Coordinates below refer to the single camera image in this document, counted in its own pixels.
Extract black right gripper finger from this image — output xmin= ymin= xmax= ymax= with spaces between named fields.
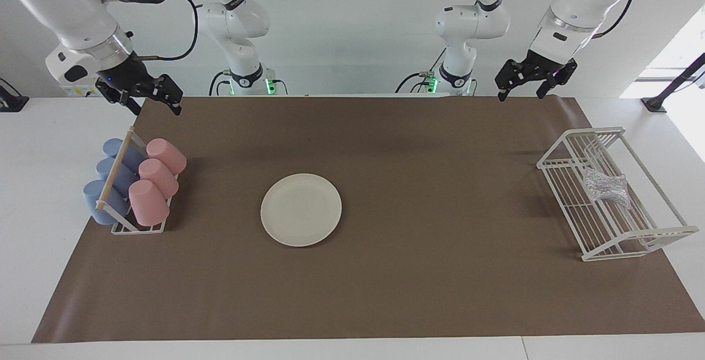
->
xmin=150 ymin=74 xmax=183 ymax=116
xmin=98 ymin=86 xmax=143 ymax=116

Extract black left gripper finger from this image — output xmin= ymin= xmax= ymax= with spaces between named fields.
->
xmin=495 ymin=60 xmax=527 ymax=102
xmin=536 ymin=63 xmax=578 ymax=100

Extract cream round plate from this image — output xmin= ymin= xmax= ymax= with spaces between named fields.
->
xmin=261 ymin=173 xmax=343 ymax=248

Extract blue plastic cup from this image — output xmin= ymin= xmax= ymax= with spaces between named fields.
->
xmin=102 ymin=138 xmax=145 ymax=171
xmin=83 ymin=179 xmax=131 ymax=226
xmin=96 ymin=157 xmax=138 ymax=195

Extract pink plastic cup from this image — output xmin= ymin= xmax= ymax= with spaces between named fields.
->
xmin=138 ymin=159 xmax=180 ymax=199
xmin=146 ymin=138 xmax=187 ymax=176
xmin=128 ymin=179 xmax=170 ymax=227

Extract white cup holder rack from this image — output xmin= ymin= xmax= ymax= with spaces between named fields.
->
xmin=95 ymin=127 xmax=180 ymax=235

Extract black angled stand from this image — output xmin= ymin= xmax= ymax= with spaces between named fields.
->
xmin=642 ymin=52 xmax=705 ymax=113

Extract black table clamp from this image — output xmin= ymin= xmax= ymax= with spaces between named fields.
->
xmin=0 ymin=78 xmax=29 ymax=113

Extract brown table mat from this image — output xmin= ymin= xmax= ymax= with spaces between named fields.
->
xmin=31 ymin=95 xmax=705 ymax=344

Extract black right base cable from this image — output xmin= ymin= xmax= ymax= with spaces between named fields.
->
xmin=208 ymin=70 xmax=232 ymax=96

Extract black base cable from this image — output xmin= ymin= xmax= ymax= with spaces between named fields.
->
xmin=208 ymin=70 xmax=232 ymax=96
xmin=395 ymin=46 xmax=448 ymax=94

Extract white wall socket box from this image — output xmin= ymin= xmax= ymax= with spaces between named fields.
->
xmin=59 ymin=71 xmax=101 ymax=97

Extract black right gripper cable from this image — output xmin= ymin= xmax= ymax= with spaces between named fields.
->
xmin=138 ymin=0 xmax=200 ymax=62

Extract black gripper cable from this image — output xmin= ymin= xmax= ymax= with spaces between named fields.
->
xmin=138 ymin=0 xmax=200 ymax=62
xmin=463 ymin=0 xmax=639 ymax=39

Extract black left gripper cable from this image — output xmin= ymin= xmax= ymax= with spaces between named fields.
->
xmin=463 ymin=0 xmax=639 ymax=39

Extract black left base cable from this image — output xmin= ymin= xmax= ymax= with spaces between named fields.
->
xmin=395 ymin=46 xmax=448 ymax=94

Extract white wire dish rack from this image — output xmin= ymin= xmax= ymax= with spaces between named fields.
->
xmin=537 ymin=127 xmax=700 ymax=262

